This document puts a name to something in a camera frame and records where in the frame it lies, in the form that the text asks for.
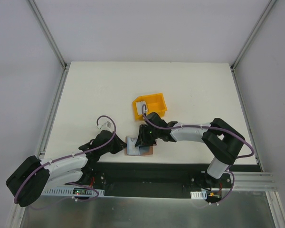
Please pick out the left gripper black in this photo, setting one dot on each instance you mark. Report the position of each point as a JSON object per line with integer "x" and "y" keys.
{"x": 117, "y": 145}

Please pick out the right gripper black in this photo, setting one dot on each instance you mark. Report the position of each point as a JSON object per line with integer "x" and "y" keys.
{"x": 143, "y": 137}

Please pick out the brown leather card holder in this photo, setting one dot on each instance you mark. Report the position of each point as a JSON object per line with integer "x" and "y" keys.
{"x": 144, "y": 151}

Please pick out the silver VIP card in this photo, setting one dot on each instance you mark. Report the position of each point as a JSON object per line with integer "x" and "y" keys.
{"x": 132, "y": 150}

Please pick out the yellow plastic bin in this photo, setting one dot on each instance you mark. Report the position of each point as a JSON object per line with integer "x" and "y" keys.
{"x": 155, "y": 103}

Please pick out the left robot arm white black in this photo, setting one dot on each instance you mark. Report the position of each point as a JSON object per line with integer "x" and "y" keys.
{"x": 35, "y": 175}

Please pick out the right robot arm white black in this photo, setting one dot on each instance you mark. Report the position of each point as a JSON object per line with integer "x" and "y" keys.
{"x": 222, "y": 140}

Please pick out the stack of silver cards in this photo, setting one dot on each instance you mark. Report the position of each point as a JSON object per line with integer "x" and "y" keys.
{"x": 139, "y": 106}

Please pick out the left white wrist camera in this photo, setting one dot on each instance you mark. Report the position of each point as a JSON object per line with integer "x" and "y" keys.
{"x": 105, "y": 126}

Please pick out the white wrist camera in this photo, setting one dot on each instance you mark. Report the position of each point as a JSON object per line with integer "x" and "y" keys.
{"x": 105, "y": 126}
{"x": 144, "y": 109}

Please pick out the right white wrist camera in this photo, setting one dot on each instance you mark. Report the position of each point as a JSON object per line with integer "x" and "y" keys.
{"x": 144, "y": 109}

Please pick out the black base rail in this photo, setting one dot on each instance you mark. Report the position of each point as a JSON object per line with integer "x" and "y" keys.
{"x": 151, "y": 180}

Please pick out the left white cable duct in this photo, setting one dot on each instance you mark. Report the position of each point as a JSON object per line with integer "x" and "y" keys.
{"x": 73, "y": 191}

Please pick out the white cable duct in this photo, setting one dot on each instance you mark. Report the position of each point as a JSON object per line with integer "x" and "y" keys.
{"x": 73, "y": 191}
{"x": 197, "y": 195}

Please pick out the left aluminium frame post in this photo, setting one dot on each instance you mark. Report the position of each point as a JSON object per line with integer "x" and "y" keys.
{"x": 47, "y": 33}

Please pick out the aluminium frame post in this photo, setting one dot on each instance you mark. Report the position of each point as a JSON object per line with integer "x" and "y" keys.
{"x": 47, "y": 33}
{"x": 253, "y": 33}

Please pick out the right white cable duct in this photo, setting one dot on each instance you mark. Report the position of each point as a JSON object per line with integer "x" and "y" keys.
{"x": 197, "y": 195}

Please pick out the right aluminium frame post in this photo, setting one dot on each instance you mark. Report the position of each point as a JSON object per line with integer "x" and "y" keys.
{"x": 253, "y": 33}

